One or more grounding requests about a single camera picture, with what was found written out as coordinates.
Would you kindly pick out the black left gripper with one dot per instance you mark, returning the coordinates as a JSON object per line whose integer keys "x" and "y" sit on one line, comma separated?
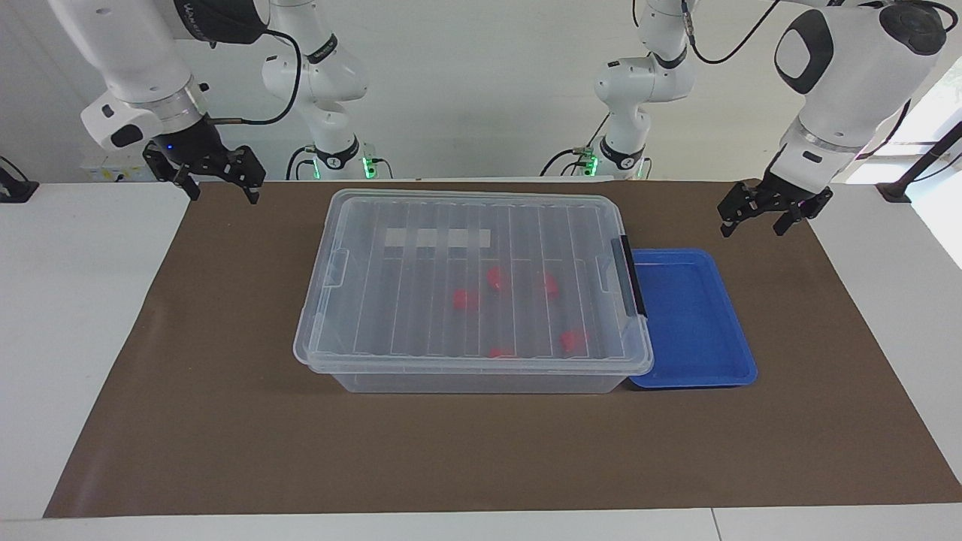
{"x": 774, "y": 197}

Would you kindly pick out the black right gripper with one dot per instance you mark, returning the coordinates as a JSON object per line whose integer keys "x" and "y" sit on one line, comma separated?
{"x": 199, "y": 154}

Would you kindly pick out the clear ribbed plastic box lid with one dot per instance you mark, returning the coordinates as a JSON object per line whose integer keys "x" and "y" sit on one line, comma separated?
{"x": 376, "y": 315}

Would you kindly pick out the red block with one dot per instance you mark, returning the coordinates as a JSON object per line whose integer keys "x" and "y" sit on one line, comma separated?
{"x": 551, "y": 285}
{"x": 466, "y": 299}
{"x": 500, "y": 352}
{"x": 573, "y": 340}
{"x": 494, "y": 279}

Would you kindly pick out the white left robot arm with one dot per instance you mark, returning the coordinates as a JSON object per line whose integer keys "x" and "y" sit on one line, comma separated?
{"x": 849, "y": 90}

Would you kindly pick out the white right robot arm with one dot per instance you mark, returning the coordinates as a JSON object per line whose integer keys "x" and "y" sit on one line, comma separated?
{"x": 143, "y": 60}

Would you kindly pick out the blue plastic tray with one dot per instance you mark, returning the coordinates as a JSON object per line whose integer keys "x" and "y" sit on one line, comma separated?
{"x": 691, "y": 323}

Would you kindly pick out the clear plastic storage box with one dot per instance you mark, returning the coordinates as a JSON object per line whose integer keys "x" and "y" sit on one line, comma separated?
{"x": 481, "y": 383}

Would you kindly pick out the white power strip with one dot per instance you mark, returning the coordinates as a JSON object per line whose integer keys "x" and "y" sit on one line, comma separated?
{"x": 113, "y": 174}

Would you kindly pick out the black stand with pole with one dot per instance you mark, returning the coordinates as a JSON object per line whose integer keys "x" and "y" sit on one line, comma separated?
{"x": 894, "y": 191}

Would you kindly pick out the black table clamp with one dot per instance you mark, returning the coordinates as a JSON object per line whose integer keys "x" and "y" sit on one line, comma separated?
{"x": 15, "y": 191}

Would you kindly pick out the brown table mat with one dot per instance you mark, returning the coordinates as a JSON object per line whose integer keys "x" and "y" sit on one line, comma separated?
{"x": 225, "y": 421}

